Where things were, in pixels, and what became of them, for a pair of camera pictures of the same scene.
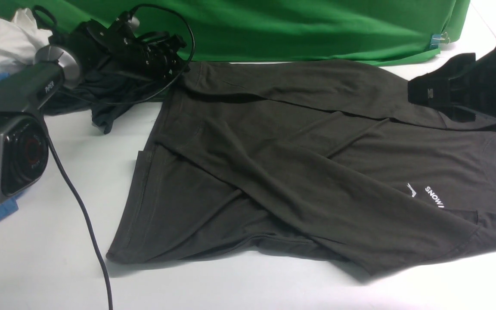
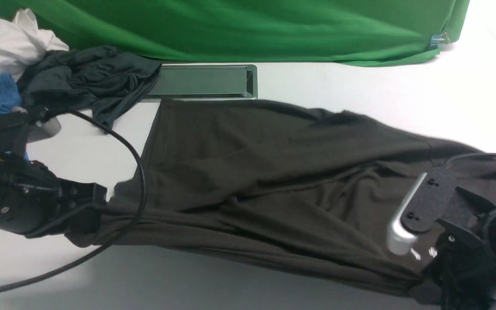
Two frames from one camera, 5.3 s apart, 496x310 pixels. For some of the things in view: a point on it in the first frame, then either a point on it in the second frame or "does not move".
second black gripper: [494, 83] -> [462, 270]
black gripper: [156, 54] -> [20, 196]
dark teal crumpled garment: [103, 92] does not move
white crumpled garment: [0, 46] does not move
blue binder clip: [438, 39] does not move
